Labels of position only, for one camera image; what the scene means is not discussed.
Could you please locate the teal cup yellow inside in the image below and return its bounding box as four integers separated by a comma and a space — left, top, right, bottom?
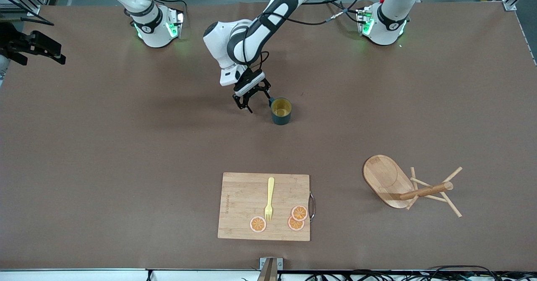
268, 97, 292, 125

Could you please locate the wooden mug tree rack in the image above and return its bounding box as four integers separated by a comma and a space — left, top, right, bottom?
363, 154, 463, 219

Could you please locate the yellow plastic fork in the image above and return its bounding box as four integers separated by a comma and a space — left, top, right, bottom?
264, 177, 275, 222

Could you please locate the bamboo cutting board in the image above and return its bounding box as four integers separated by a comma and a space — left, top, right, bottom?
217, 172, 311, 242

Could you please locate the brown table mat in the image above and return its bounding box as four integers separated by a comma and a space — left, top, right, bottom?
0, 1, 537, 271

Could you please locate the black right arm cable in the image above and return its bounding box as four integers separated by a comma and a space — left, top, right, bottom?
0, 15, 55, 26

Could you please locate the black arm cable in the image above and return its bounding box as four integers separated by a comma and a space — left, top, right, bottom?
241, 0, 370, 70
0, 15, 55, 26

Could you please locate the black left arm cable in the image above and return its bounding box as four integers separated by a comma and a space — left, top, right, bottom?
241, 0, 370, 70

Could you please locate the black right base cable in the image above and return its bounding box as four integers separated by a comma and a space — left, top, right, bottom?
143, 0, 188, 21

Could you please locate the black base cable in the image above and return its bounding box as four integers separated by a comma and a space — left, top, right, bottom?
322, 0, 362, 23
143, 0, 188, 21

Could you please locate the black left base cable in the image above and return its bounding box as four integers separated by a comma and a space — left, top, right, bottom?
322, 0, 362, 23

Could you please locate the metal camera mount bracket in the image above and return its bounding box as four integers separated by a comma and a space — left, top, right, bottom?
259, 257, 284, 281

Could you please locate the black cable bundle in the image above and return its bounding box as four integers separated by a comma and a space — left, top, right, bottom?
306, 265, 537, 281

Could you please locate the aluminium table edge rail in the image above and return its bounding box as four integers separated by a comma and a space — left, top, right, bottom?
0, 268, 537, 281

